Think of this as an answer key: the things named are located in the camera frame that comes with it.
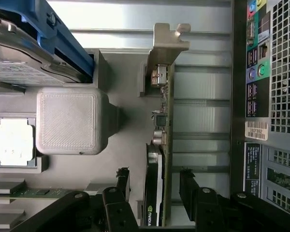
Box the green graphics card with bracket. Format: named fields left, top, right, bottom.
left=143, top=23, right=191, bottom=227

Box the green RAM stick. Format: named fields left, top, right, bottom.
left=0, top=188, right=74, bottom=199

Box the silver CPU chip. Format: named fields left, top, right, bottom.
left=0, top=117, right=35, bottom=167

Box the computer tower rear panel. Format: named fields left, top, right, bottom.
left=228, top=0, right=290, bottom=215

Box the hard disk in blue carrier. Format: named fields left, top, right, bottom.
left=0, top=0, right=95, bottom=86

